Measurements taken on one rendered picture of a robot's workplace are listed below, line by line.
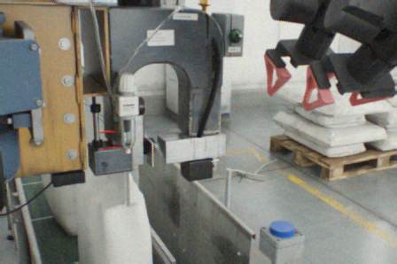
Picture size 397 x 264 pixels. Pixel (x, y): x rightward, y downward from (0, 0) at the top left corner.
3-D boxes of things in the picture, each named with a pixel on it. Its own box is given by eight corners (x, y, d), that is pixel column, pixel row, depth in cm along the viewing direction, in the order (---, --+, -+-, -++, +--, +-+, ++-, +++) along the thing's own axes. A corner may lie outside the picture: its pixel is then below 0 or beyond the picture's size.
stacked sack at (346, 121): (368, 129, 374) (371, 112, 369) (324, 132, 357) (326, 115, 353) (323, 109, 431) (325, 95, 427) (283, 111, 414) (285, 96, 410)
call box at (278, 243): (303, 258, 110) (305, 235, 108) (275, 266, 106) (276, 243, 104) (284, 242, 116) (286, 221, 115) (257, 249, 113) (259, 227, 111)
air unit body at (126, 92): (145, 153, 90) (144, 75, 86) (120, 157, 88) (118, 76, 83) (138, 147, 94) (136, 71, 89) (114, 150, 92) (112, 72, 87)
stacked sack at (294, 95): (359, 104, 405) (361, 88, 400) (296, 109, 375) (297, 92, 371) (329, 94, 441) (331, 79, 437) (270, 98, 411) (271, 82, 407)
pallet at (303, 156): (428, 160, 420) (430, 145, 416) (329, 182, 358) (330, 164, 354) (363, 135, 486) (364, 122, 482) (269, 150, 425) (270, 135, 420)
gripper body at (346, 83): (321, 60, 68) (349, 27, 62) (372, 58, 73) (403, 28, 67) (338, 97, 66) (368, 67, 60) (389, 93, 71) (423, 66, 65)
